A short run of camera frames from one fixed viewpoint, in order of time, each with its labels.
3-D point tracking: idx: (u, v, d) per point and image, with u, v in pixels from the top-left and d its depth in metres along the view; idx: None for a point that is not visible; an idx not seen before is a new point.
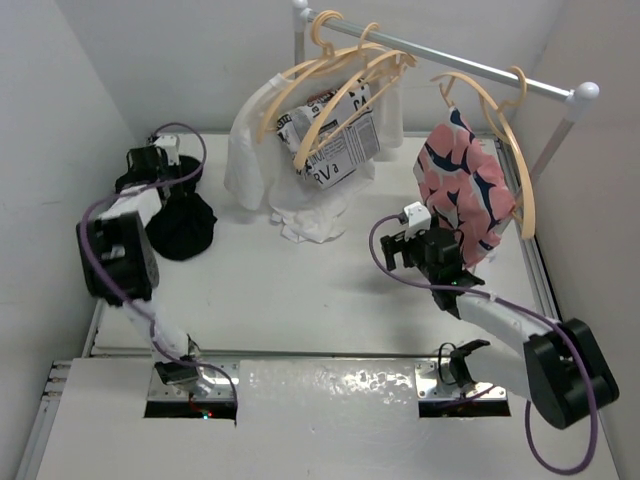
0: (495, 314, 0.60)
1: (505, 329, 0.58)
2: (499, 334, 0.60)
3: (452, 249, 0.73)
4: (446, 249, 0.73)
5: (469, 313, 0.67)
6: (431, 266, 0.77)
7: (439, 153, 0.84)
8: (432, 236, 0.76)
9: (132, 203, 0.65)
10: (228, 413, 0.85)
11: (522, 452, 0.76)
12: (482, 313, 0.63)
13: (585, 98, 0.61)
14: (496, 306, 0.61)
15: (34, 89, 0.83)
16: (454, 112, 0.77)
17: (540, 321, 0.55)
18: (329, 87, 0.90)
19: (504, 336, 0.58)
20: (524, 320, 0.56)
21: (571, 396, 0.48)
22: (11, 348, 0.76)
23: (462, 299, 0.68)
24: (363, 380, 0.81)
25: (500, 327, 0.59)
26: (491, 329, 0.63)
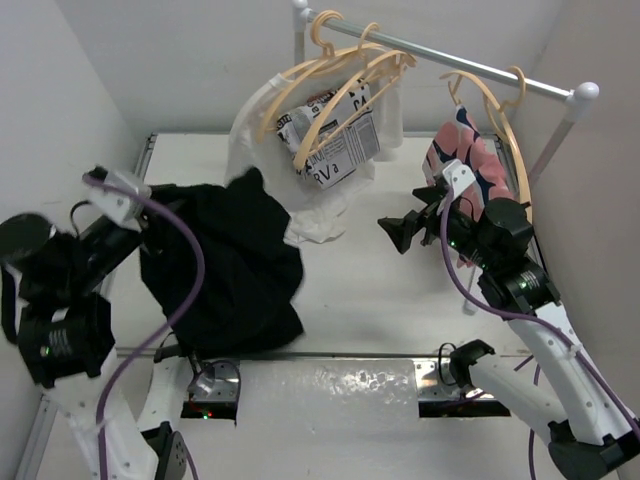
0: (570, 380, 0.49)
1: (568, 397, 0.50)
2: (552, 382, 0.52)
3: (526, 236, 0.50)
4: (520, 233, 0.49)
5: (523, 335, 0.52)
6: (483, 252, 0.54)
7: (445, 150, 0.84)
8: (498, 213, 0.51)
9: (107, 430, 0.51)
10: (228, 413, 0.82)
11: (522, 453, 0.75)
12: (547, 358, 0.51)
13: (585, 98, 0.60)
14: (575, 368, 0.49)
15: (33, 89, 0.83)
16: (461, 111, 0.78)
17: (616, 411, 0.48)
18: (329, 87, 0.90)
19: (570, 401, 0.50)
20: (600, 405, 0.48)
21: None
22: (9, 348, 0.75)
23: (524, 324, 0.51)
24: (363, 379, 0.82)
25: (564, 390, 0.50)
26: (542, 367, 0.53)
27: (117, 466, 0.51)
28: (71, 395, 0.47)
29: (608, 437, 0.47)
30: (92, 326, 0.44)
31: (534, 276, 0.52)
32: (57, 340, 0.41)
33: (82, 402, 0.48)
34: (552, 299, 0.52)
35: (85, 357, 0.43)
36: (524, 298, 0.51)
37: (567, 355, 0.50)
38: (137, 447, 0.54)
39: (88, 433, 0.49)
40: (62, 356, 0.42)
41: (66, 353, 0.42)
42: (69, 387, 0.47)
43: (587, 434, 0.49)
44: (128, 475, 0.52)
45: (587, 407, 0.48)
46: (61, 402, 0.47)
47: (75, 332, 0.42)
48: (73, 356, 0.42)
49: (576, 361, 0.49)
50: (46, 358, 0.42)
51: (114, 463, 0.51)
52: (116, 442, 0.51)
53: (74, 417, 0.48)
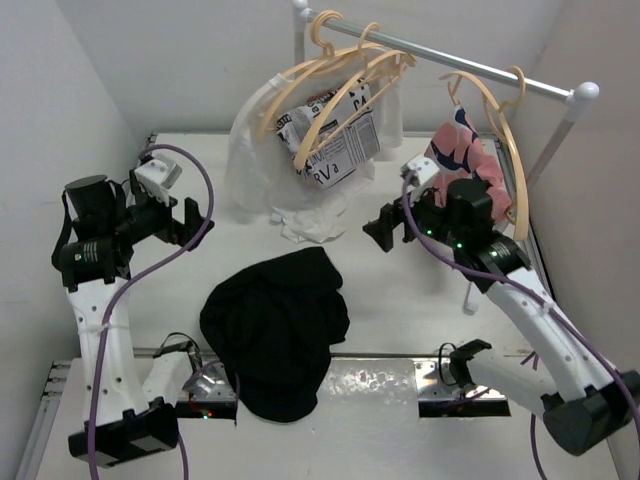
0: (545, 333, 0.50)
1: (547, 354, 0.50)
2: (532, 346, 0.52)
3: (484, 206, 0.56)
4: (477, 204, 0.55)
5: (499, 301, 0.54)
6: (454, 232, 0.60)
7: (443, 151, 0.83)
8: (457, 190, 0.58)
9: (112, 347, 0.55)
10: (228, 414, 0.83)
11: (522, 453, 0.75)
12: (522, 317, 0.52)
13: (585, 98, 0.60)
14: (549, 323, 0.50)
15: (34, 88, 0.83)
16: (459, 111, 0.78)
17: (596, 364, 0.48)
18: (329, 87, 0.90)
19: (549, 356, 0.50)
20: (579, 357, 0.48)
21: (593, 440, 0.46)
22: (9, 348, 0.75)
23: (497, 287, 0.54)
24: (363, 379, 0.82)
25: (542, 348, 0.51)
26: (522, 332, 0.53)
27: (109, 381, 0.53)
28: (91, 294, 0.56)
29: (590, 388, 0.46)
30: (115, 251, 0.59)
31: (504, 246, 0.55)
32: (89, 250, 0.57)
33: (95, 306, 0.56)
34: (522, 264, 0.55)
35: (106, 267, 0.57)
36: (495, 265, 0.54)
37: (540, 310, 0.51)
38: (134, 375, 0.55)
39: (94, 332, 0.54)
40: (90, 264, 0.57)
41: (92, 261, 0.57)
42: (92, 296, 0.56)
43: (571, 390, 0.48)
44: (119, 391, 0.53)
45: (565, 358, 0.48)
46: (80, 306, 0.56)
47: (103, 248, 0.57)
48: (98, 266, 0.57)
49: (549, 315, 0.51)
50: (75, 263, 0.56)
51: (108, 378, 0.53)
52: (116, 354, 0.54)
53: (85, 321, 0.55)
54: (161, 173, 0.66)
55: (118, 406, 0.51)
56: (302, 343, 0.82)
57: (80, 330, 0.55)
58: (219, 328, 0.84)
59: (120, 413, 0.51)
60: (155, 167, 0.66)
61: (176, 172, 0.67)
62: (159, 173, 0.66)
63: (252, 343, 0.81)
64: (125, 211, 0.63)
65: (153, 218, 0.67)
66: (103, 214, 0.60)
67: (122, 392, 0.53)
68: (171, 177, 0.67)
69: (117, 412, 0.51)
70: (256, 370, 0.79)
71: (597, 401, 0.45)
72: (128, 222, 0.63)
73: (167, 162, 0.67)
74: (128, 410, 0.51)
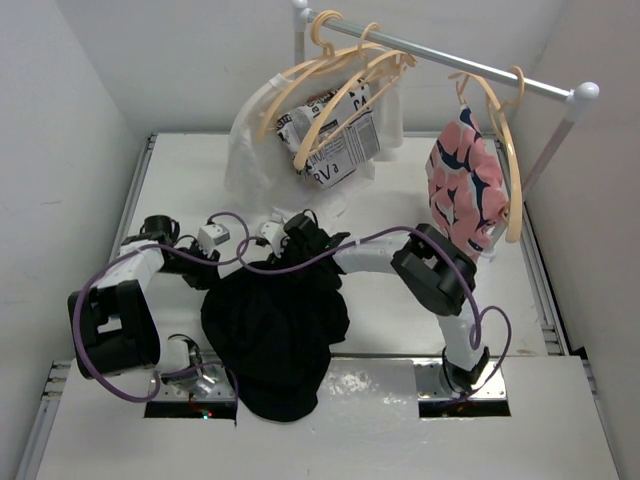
0: (365, 253, 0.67)
1: (380, 263, 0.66)
2: (380, 268, 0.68)
3: (309, 223, 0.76)
4: (303, 222, 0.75)
5: (349, 263, 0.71)
6: (309, 252, 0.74)
7: (447, 150, 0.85)
8: (288, 223, 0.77)
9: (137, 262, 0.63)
10: (228, 413, 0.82)
11: (520, 453, 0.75)
12: (357, 259, 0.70)
13: (585, 98, 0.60)
14: (365, 247, 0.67)
15: (34, 90, 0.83)
16: (465, 111, 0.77)
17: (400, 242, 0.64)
18: (330, 87, 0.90)
19: (384, 264, 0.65)
20: (387, 247, 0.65)
21: (445, 286, 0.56)
22: (9, 348, 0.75)
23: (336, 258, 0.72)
24: (363, 380, 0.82)
25: (378, 263, 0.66)
26: (369, 268, 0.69)
27: (122, 269, 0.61)
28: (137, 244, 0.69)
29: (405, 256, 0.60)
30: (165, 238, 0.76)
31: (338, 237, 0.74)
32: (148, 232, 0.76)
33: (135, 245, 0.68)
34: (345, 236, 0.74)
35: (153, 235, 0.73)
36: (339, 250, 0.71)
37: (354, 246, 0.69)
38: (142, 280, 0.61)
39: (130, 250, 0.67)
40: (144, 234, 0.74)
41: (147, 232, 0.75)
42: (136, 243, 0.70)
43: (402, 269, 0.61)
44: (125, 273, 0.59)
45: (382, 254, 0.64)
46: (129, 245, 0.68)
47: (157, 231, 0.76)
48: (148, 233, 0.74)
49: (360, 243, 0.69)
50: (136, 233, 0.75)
51: (123, 267, 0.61)
52: (138, 261, 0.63)
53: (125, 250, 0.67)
54: (216, 231, 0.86)
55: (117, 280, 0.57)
56: (299, 335, 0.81)
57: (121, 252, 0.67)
58: (219, 328, 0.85)
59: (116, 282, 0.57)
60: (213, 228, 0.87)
61: (226, 235, 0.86)
62: (215, 231, 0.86)
63: (252, 337, 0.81)
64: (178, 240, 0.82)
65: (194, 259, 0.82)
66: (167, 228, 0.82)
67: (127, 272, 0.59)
68: (221, 237, 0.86)
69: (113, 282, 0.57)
70: (255, 370, 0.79)
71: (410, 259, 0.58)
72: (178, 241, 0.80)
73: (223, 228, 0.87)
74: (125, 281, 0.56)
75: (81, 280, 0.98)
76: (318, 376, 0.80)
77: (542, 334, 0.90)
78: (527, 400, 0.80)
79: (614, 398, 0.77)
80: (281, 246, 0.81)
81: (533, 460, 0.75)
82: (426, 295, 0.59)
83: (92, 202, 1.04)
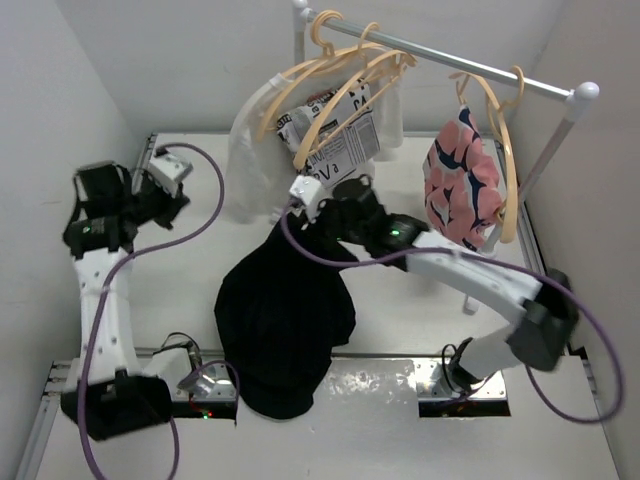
0: (465, 274, 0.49)
1: (479, 291, 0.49)
2: (470, 293, 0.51)
3: (371, 196, 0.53)
4: (364, 196, 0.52)
5: (424, 269, 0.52)
6: (364, 235, 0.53)
7: (445, 150, 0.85)
8: (340, 194, 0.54)
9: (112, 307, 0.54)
10: (228, 414, 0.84)
11: (521, 453, 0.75)
12: (440, 271, 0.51)
13: (585, 98, 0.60)
14: (464, 265, 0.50)
15: (33, 89, 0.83)
16: (464, 111, 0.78)
17: (519, 278, 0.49)
18: (329, 87, 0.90)
19: (486, 294, 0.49)
20: (503, 282, 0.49)
21: (559, 345, 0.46)
22: (9, 348, 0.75)
23: (410, 261, 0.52)
24: (363, 380, 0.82)
25: (472, 289, 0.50)
26: (451, 286, 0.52)
27: (104, 340, 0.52)
28: (94, 262, 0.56)
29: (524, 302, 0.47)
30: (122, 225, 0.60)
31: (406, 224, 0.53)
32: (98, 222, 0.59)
33: (97, 272, 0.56)
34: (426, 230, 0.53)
35: (111, 235, 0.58)
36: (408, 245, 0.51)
37: (448, 257, 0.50)
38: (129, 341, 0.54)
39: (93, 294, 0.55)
40: (97, 234, 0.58)
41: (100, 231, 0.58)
42: (95, 259, 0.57)
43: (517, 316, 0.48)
44: (113, 351, 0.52)
45: (494, 289, 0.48)
46: (83, 272, 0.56)
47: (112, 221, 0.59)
48: (105, 234, 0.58)
49: (459, 254, 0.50)
50: (84, 232, 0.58)
51: (103, 336, 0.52)
52: (115, 315, 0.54)
53: (87, 284, 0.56)
54: (173, 168, 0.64)
55: (111, 366, 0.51)
56: (303, 325, 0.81)
57: (83, 295, 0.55)
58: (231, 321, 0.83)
59: (112, 372, 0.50)
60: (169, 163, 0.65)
61: (190, 170, 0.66)
62: (174, 168, 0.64)
63: (263, 342, 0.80)
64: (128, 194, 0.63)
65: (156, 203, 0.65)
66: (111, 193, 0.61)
67: (115, 350, 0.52)
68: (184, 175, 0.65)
69: (108, 372, 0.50)
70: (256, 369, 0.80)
71: (535, 309, 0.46)
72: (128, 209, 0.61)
73: (182, 160, 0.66)
74: (119, 369, 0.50)
75: None
76: (317, 381, 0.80)
77: None
78: (528, 399, 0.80)
79: (614, 398, 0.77)
80: (319, 211, 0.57)
81: (533, 460, 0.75)
82: (527, 345, 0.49)
83: None
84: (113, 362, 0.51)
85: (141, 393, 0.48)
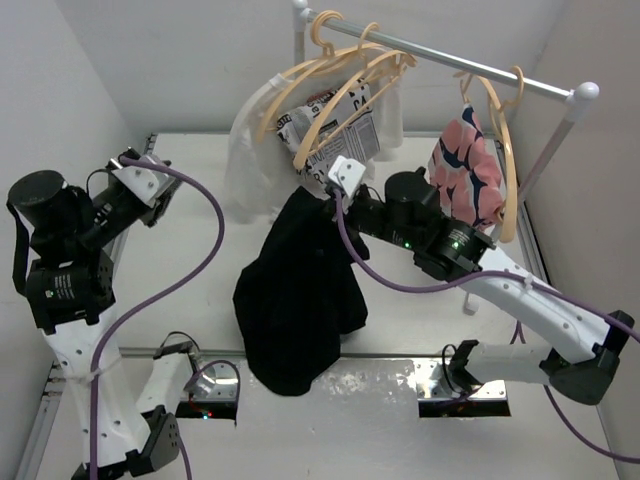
0: (533, 308, 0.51)
1: (546, 325, 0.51)
2: (529, 322, 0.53)
3: (433, 200, 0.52)
4: (428, 199, 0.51)
5: (485, 292, 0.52)
6: (415, 236, 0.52)
7: (449, 149, 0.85)
8: (399, 188, 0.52)
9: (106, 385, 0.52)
10: (228, 414, 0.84)
11: (520, 453, 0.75)
12: (507, 298, 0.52)
13: (585, 98, 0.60)
14: (534, 296, 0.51)
15: (33, 90, 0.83)
16: (467, 110, 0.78)
17: (587, 319, 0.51)
18: (330, 87, 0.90)
19: (549, 329, 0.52)
20: (574, 321, 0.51)
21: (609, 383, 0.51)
22: (8, 347, 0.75)
23: (475, 285, 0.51)
24: (363, 380, 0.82)
25: (537, 320, 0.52)
26: (507, 310, 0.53)
27: (107, 424, 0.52)
28: (73, 338, 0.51)
29: (595, 346, 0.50)
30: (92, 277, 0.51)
31: (464, 232, 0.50)
32: (61, 282, 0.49)
33: (79, 350, 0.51)
34: (488, 245, 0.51)
35: (85, 305, 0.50)
36: (464, 258, 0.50)
37: (522, 287, 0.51)
38: (129, 403, 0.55)
39: (82, 380, 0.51)
40: (65, 300, 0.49)
41: (69, 297, 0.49)
42: (71, 336, 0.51)
43: (580, 355, 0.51)
44: (119, 433, 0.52)
45: (565, 329, 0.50)
46: (62, 350, 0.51)
47: (78, 280, 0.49)
48: (77, 300, 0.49)
49: (532, 285, 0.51)
50: (49, 299, 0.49)
51: (105, 421, 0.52)
52: (110, 394, 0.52)
53: (70, 363, 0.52)
54: (148, 187, 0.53)
55: (120, 451, 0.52)
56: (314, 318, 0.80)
57: (68, 374, 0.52)
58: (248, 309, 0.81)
59: (123, 456, 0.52)
60: (142, 179, 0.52)
61: (168, 184, 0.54)
62: (147, 187, 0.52)
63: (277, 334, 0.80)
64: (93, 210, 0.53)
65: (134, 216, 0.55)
66: (69, 230, 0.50)
67: (122, 435, 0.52)
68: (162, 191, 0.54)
69: (119, 455, 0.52)
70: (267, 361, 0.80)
71: (604, 354, 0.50)
72: (98, 224, 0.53)
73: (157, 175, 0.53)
74: (130, 453, 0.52)
75: None
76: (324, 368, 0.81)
77: None
78: (527, 399, 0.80)
79: (614, 398, 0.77)
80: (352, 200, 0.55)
81: (533, 460, 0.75)
82: (574, 381, 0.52)
83: None
84: (121, 446, 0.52)
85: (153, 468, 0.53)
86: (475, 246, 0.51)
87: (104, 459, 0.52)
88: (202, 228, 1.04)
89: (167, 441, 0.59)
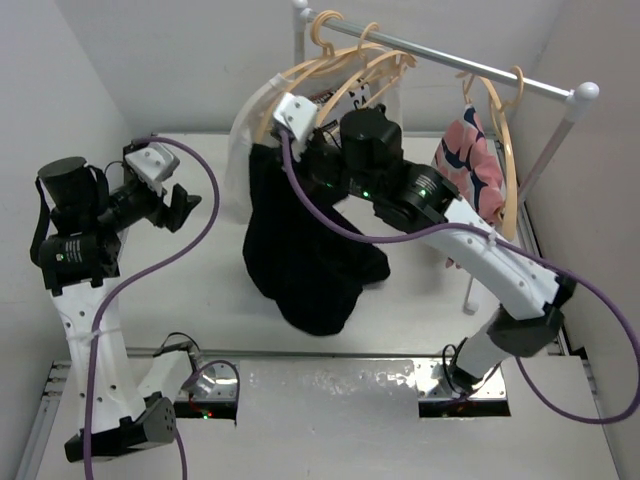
0: (495, 264, 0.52)
1: (502, 284, 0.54)
2: (483, 278, 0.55)
3: (393, 138, 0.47)
4: (387, 136, 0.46)
5: (447, 246, 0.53)
6: (378, 188, 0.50)
7: (450, 150, 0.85)
8: (357, 126, 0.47)
9: (107, 347, 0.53)
10: (228, 413, 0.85)
11: (520, 453, 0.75)
12: (469, 253, 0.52)
13: (585, 97, 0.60)
14: (497, 254, 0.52)
15: (34, 89, 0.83)
16: (469, 111, 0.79)
17: (540, 279, 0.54)
18: (330, 86, 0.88)
19: (505, 288, 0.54)
20: (529, 280, 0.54)
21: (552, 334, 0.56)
22: (9, 348, 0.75)
23: (439, 238, 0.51)
24: (363, 380, 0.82)
25: (494, 277, 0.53)
26: (465, 264, 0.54)
27: (103, 389, 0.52)
28: (77, 299, 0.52)
29: (543, 305, 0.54)
30: (103, 247, 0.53)
31: (429, 179, 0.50)
32: (71, 248, 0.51)
33: (82, 311, 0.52)
34: (453, 196, 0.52)
35: (92, 270, 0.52)
36: (431, 209, 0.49)
37: (487, 244, 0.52)
38: (126, 373, 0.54)
39: (83, 339, 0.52)
40: (72, 264, 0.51)
41: (76, 261, 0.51)
42: (76, 295, 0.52)
43: (530, 311, 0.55)
44: (114, 398, 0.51)
45: (520, 287, 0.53)
46: (66, 311, 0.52)
47: (86, 246, 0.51)
48: (82, 266, 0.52)
49: (496, 243, 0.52)
50: (58, 261, 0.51)
51: (101, 386, 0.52)
52: (108, 356, 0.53)
53: (72, 325, 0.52)
54: (156, 165, 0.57)
55: (115, 416, 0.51)
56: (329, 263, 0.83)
57: (71, 334, 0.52)
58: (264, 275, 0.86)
59: (116, 421, 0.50)
60: (152, 158, 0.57)
61: (173, 165, 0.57)
62: (155, 165, 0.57)
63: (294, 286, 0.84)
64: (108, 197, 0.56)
65: (146, 204, 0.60)
66: (85, 204, 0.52)
67: (116, 400, 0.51)
68: (168, 172, 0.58)
69: (113, 420, 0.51)
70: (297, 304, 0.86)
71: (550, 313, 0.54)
72: (112, 210, 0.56)
73: (165, 154, 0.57)
74: (125, 418, 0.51)
75: None
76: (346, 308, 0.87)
77: None
78: (528, 400, 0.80)
79: (614, 398, 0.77)
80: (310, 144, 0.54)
81: (533, 460, 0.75)
82: (521, 332, 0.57)
83: None
84: (115, 413, 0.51)
85: (148, 438, 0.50)
86: (439, 197, 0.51)
87: (97, 425, 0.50)
88: (201, 228, 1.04)
89: (162, 421, 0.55)
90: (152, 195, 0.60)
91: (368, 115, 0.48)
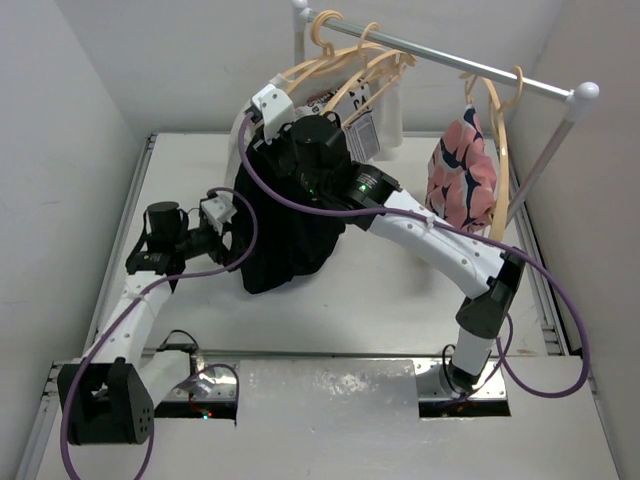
0: (437, 245, 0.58)
1: (449, 263, 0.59)
2: (433, 259, 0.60)
3: (337, 142, 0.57)
4: (331, 140, 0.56)
5: (390, 231, 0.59)
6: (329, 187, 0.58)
7: (448, 149, 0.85)
8: (306, 132, 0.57)
9: (140, 309, 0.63)
10: (228, 414, 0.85)
11: (519, 452, 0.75)
12: (413, 237, 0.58)
13: (585, 97, 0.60)
14: (435, 235, 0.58)
15: (35, 87, 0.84)
16: (468, 111, 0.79)
17: (485, 257, 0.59)
18: (330, 86, 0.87)
19: (452, 267, 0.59)
20: (472, 258, 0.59)
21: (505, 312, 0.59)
22: (9, 348, 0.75)
23: (381, 223, 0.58)
24: (363, 379, 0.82)
25: (441, 256, 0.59)
26: (413, 248, 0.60)
27: (119, 333, 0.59)
28: (140, 278, 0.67)
29: (490, 280, 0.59)
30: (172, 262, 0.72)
31: (370, 177, 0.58)
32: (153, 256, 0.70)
33: (139, 285, 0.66)
34: (393, 188, 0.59)
35: (161, 264, 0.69)
36: (370, 200, 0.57)
37: (426, 225, 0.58)
38: (137, 346, 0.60)
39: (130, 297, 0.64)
40: (152, 265, 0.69)
41: (156, 264, 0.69)
42: (141, 276, 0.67)
43: (478, 288, 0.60)
44: (121, 343, 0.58)
45: (462, 264, 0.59)
46: (129, 283, 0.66)
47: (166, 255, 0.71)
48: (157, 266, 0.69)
49: (434, 224, 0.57)
50: (142, 259, 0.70)
51: (121, 329, 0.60)
52: (136, 319, 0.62)
53: (128, 291, 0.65)
54: (219, 209, 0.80)
55: (112, 355, 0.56)
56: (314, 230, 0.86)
57: (122, 296, 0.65)
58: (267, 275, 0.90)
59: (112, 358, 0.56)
60: (218, 205, 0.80)
61: (231, 210, 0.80)
62: (219, 210, 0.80)
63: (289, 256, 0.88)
64: (186, 232, 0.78)
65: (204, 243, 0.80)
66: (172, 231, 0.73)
67: (122, 343, 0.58)
68: (225, 215, 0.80)
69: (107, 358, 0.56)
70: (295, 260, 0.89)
71: (500, 291, 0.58)
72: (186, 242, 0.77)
73: (226, 203, 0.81)
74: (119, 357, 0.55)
75: (80, 280, 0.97)
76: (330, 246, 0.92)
77: (542, 334, 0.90)
78: (529, 400, 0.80)
79: (613, 397, 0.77)
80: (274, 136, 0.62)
81: (532, 460, 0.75)
82: (480, 314, 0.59)
83: (93, 202, 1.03)
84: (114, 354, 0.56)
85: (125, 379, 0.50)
86: (380, 192, 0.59)
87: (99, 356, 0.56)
88: None
89: (140, 411, 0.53)
90: (214, 236, 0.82)
91: (314, 123, 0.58)
